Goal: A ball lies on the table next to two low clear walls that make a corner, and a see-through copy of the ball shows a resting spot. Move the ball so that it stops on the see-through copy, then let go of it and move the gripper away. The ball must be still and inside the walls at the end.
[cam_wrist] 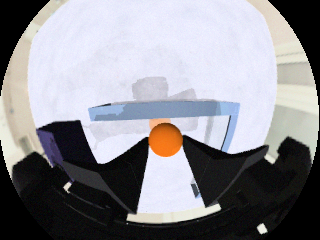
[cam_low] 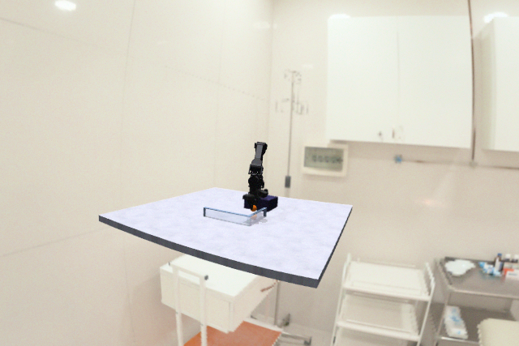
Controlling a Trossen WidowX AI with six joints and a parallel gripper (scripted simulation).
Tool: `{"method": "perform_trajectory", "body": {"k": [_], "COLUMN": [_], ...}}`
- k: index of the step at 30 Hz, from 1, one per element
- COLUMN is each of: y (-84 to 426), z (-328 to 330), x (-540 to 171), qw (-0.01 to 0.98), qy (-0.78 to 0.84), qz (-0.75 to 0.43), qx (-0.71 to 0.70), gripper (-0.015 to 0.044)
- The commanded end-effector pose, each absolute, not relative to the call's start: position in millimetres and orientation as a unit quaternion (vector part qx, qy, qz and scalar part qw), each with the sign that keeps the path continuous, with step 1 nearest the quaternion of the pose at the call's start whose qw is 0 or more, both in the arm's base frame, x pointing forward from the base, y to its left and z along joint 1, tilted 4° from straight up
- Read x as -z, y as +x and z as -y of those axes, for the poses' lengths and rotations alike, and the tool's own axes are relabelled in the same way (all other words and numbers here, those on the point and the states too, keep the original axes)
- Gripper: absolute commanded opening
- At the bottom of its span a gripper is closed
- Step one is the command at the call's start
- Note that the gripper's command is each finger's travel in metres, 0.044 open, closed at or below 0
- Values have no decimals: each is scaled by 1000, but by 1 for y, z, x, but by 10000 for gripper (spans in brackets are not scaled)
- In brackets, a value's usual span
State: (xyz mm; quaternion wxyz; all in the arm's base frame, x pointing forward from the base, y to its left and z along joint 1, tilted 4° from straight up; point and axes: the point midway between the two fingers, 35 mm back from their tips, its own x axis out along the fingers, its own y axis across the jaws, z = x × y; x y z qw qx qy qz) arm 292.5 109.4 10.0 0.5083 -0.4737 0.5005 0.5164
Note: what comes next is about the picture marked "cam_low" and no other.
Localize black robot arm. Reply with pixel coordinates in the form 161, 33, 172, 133
248, 142, 268, 198

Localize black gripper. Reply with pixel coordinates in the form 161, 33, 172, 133
242, 184, 261, 210

